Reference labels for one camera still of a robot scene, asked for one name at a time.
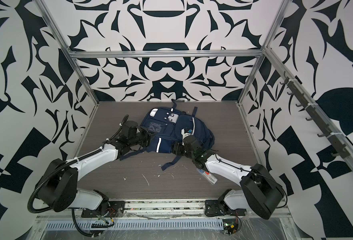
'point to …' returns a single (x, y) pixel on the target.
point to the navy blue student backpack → (165, 125)
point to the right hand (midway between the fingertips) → (174, 143)
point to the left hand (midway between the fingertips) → (160, 128)
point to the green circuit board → (230, 226)
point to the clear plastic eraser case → (209, 176)
